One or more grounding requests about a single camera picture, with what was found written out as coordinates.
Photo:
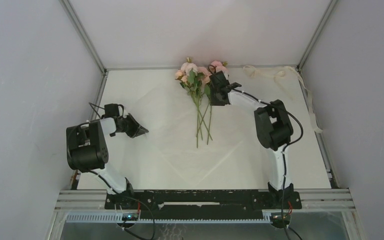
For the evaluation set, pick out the black mounting rail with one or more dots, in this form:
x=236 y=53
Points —
x=185 y=213

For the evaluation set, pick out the pink fake flower bouquet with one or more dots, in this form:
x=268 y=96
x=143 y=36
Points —
x=195 y=80

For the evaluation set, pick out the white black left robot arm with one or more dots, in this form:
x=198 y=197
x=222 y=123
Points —
x=87 y=151

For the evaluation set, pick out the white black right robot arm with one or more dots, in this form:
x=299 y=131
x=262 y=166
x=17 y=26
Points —
x=272 y=124

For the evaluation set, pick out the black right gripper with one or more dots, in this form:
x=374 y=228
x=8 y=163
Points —
x=213 y=101

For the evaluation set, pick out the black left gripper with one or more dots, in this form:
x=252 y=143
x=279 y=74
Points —
x=137 y=130

